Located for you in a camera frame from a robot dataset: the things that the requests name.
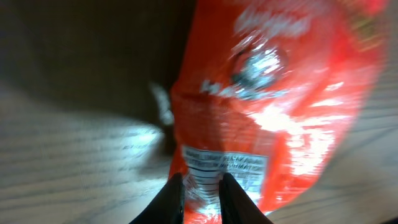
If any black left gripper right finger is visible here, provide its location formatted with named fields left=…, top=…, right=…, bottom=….
left=219, top=173, right=273, bottom=224

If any red snack packet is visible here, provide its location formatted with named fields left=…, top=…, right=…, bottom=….
left=170, top=0, right=387, bottom=223

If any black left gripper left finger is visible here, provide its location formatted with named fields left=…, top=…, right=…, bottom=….
left=129, top=173, right=185, bottom=224

